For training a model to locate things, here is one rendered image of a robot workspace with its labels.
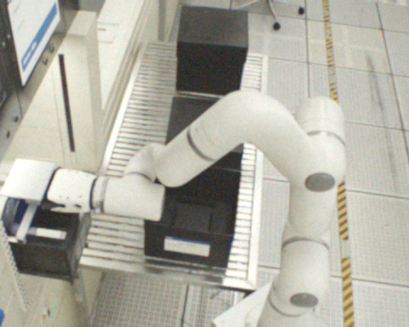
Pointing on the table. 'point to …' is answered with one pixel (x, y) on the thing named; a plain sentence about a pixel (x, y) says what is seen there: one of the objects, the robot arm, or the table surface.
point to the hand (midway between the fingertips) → (31, 185)
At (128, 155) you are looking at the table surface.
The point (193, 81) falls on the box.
